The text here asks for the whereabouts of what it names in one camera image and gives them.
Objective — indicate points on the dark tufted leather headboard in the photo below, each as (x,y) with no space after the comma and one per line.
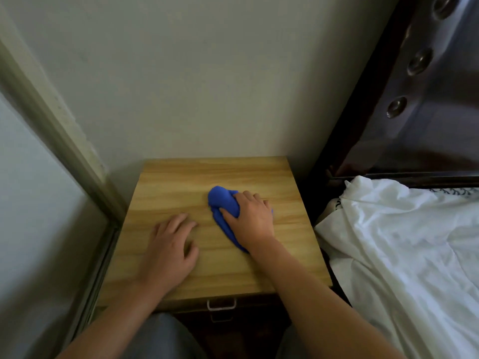
(430,119)

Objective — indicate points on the light wooden nightstand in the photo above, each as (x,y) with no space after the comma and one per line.
(224,175)

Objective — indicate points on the blue cleaning cloth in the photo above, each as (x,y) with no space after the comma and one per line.
(222,203)

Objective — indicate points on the person's left little finger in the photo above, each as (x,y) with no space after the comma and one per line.
(155,232)

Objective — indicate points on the person's right thumb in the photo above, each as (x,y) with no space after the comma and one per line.
(228,213)

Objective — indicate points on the person's grey trousers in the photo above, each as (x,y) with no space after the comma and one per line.
(164,340)

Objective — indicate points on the person's right middle finger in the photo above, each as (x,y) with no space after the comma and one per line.
(255,200)

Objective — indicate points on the round headboard button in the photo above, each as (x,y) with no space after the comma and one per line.
(443,3)
(396,107)
(420,60)

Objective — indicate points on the person's left middle finger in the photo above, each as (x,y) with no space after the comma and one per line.
(178,222)

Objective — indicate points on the white bed sheet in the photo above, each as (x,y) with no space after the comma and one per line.
(404,257)

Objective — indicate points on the person's left forearm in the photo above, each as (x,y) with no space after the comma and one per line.
(112,321)

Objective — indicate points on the person's right little finger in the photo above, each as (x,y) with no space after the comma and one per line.
(271,213)

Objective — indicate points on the patterned pillow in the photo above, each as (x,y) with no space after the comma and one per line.
(454,191)

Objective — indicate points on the person's right hand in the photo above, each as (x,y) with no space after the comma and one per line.
(250,224)

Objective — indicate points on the person's left hand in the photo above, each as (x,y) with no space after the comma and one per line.
(168,254)

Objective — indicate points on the grey window frame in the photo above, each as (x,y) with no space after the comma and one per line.
(56,145)

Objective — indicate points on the person's left thumb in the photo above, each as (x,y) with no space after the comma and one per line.
(191,254)

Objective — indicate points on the person's right forearm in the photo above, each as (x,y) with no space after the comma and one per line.
(314,306)

